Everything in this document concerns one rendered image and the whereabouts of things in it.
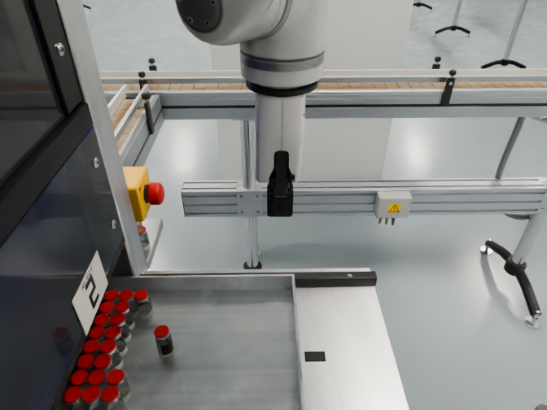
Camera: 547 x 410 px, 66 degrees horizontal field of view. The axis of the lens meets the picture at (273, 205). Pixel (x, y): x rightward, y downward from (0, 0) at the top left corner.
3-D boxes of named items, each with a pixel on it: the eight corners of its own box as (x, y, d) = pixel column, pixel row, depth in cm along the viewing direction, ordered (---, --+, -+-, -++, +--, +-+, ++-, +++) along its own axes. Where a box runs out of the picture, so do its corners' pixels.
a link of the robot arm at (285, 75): (242, 36, 45) (243, 63, 47) (236, 61, 38) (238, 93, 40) (320, 36, 45) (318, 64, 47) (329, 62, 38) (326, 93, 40)
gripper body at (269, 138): (247, 54, 47) (250, 144, 53) (242, 87, 39) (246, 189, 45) (314, 54, 47) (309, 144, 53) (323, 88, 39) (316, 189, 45)
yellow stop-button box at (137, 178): (103, 223, 72) (93, 188, 68) (115, 198, 78) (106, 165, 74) (147, 222, 72) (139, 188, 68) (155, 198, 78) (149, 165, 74)
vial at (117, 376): (111, 404, 54) (103, 384, 51) (116, 388, 56) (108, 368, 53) (129, 403, 54) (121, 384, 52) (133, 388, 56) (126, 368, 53)
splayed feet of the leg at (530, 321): (525, 329, 170) (538, 307, 162) (475, 247, 211) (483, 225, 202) (544, 329, 170) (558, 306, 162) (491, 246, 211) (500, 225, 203)
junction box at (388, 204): (376, 218, 156) (379, 198, 150) (373, 210, 160) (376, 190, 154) (408, 218, 156) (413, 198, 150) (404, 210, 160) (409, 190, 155)
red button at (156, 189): (141, 209, 73) (137, 190, 70) (146, 196, 76) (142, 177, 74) (163, 209, 73) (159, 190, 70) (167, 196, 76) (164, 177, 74)
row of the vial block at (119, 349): (88, 421, 52) (78, 402, 50) (126, 308, 67) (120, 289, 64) (106, 421, 52) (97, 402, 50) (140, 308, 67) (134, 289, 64)
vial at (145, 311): (137, 320, 65) (131, 299, 62) (141, 308, 67) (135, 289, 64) (151, 320, 65) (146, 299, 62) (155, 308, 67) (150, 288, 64)
